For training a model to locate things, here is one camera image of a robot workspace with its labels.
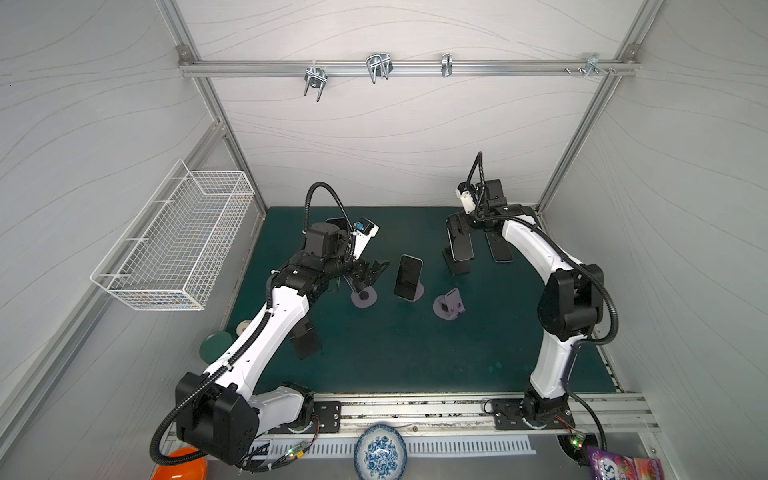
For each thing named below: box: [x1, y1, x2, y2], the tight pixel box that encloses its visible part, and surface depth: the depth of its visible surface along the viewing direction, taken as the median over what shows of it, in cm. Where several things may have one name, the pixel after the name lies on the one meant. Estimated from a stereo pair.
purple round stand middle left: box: [350, 286, 378, 309], surface depth 97 cm
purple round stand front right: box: [433, 287, 467, 320], surface depth 90 cm
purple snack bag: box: [588, 446, 665, 480], surface depth 66 cm
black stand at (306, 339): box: [290, 316, 322, 360], surface depth 84 cm
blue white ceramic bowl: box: [354, 424, 408, 480], surface depth 69 cm
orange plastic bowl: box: [151, 447, 208, 480], surface depth 65 cm
